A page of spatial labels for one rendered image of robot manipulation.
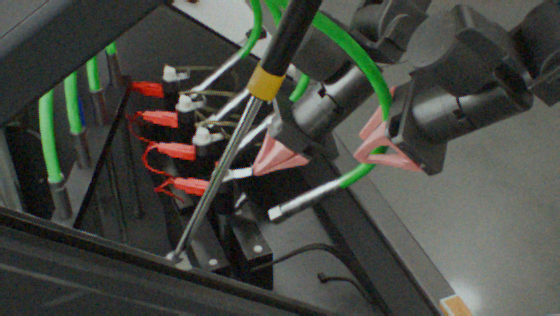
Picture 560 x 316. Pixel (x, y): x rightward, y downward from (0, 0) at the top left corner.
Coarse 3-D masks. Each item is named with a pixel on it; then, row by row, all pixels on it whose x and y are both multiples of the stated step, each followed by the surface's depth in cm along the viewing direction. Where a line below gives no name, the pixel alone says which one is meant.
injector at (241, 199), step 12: (228, 180) 95; (216, 192) 97; (228, 192) 96; (216, 204) 98; (228, 204) 98; (240, 204) 100; (216, 216) 100; (228, 216) 99; (228, 228) 101; (228, 240) 103; (228, 252) 104
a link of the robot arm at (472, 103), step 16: (496, 80) 67; (512, 80) 69; (480, 96) 70; (496, 96) 69; (512, 96) 69; (528, 96) 70; (464, 112) 72; (480, 112) 71; (496, 112) 70; (512, 112) 70
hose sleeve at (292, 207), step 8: (328, 184) 86; (336, 184) 86; (312, 192) 87; (320, 192) 87; (328, 192) 86; (336, 192) 86; (288, 200) 89; (296, 200) 88; (304, 200) 87; (312, 200) 87; (320, 200) 87; (280, 208) 89; (288, 208) 88; (296, 208) 88; (304, 208) 88; (288, 216) 89
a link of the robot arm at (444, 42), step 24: (432, 24) 68; (456, 24) 65; (480, 24) 65; (408, 48) 69; (432, 48) 66; (456, 48) 65; (480, 48) 66; (504, 48) 66; (432, 72) 66; (456, 72) 66; (480, 72) 67; (528, 72) 67; (552, 72) 65; (456, 96) 69; (552, 96) 67
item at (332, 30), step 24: (288, 0) 70; (312, 24) 72; (336, 24) 73; (360, 48) 74; (48, 96) 78; (384, 96) 77; (48, 120) 80; (384, 120) 80; (48, 144) 82; (48, 168) 84; (360, 168) 84
